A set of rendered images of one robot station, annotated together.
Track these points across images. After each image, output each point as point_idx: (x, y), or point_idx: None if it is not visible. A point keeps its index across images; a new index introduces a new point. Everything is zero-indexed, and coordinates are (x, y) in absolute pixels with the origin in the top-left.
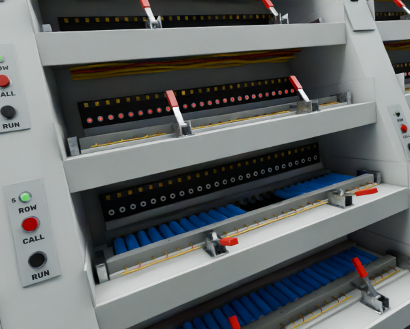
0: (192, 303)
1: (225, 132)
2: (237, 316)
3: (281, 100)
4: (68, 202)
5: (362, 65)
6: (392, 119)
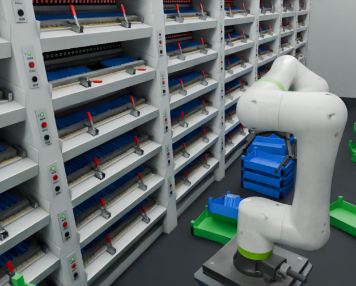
0: (58, 111)
1: (96, 33)
2: (81, 116)
3: (107, 7)
4: (42, 57)
5: (151, 6)
6: (157, 37)
